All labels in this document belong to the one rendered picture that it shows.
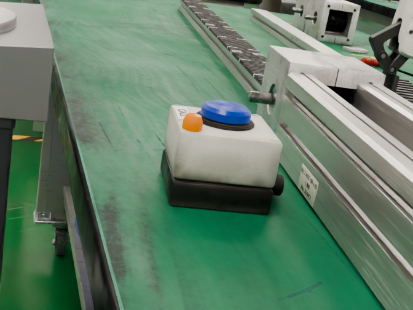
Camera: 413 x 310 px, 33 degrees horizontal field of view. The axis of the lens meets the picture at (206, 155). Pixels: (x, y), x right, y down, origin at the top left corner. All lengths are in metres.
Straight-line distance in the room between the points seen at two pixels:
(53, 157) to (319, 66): 1.41
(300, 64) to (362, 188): 0.23
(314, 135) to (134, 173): 0.15
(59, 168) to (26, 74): 1.36
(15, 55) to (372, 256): 0.38
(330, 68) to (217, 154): 0.21
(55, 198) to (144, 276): 1.65
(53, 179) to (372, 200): 1.63
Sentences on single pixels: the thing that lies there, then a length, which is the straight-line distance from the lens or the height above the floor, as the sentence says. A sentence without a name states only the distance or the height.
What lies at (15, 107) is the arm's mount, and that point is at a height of 0.79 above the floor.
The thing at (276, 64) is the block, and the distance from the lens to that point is 0.72.
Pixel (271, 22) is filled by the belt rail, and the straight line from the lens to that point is 1.63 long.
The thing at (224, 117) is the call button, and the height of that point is 0.85.
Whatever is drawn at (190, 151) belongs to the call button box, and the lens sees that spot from 0.51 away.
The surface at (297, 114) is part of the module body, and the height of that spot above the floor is 0.84.
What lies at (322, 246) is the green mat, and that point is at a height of 0.78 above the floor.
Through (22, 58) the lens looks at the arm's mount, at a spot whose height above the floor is 0.84.
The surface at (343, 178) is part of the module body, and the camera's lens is 0.51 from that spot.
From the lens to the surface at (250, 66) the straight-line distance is 0.97.
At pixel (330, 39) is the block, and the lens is 1.67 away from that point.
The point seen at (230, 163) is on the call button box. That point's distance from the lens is 0.52.
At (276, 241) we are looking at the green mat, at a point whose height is 0.78.
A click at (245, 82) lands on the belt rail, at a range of 0.97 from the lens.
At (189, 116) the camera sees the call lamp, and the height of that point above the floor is 0.85.
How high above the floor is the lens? 0.98
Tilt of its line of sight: 18 degrees down
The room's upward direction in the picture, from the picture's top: 10 degrees clockwise
